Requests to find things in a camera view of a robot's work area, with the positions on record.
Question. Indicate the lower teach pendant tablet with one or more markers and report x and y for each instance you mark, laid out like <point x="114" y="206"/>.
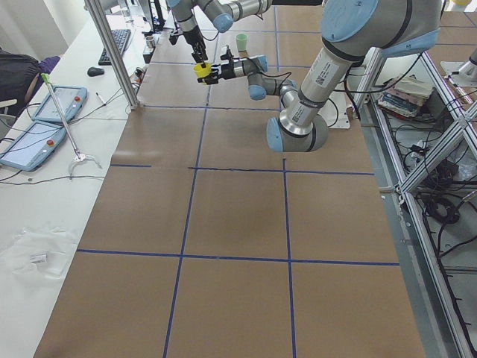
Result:
<point x="30" y="150"/>

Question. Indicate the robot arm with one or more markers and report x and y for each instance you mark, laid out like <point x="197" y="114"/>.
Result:
<point x="221" y="15"/>
<point x="349" y="29"/>

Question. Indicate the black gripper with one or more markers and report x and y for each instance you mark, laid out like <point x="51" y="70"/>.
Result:
<point x="229" y="69"/>
<point x="191" y="38"/>

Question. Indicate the aluminium frame post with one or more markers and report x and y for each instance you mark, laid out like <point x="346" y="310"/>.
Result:
<point x="102" y="25"/>

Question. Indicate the black keyboard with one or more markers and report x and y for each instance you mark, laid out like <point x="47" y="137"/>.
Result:
<point x="121" y="38"/>

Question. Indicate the teach pendant tablet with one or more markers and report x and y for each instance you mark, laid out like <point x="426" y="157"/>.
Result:
<point x="71" y="100"/>
<point x="30" y="150"/>

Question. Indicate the yellow paper cup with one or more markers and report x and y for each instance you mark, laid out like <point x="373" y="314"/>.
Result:
<point x="202" y="71"/>

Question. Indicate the metal cup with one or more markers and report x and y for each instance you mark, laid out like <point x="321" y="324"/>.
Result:
<point x="150" y="42"/>

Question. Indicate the black computer mouse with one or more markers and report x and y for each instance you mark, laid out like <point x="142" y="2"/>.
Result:
<point x="95" y="71"/>

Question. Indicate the upper teach pendant tablet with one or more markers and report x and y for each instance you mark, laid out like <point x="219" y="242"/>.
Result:
<point x="71" y="100"/>

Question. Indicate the clear plastic bag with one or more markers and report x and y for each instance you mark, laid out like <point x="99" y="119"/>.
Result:
<point x="45" y="252"/>

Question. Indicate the light green paper cup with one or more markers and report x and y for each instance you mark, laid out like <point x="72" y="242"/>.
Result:
<point x="241" y="42"/>

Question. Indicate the stack of books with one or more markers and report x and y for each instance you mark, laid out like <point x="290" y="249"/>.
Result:
<point x="405" y="97"/>

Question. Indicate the reacher grabber tool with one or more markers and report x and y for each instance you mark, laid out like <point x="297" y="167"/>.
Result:
<point x="79" y="158"/>

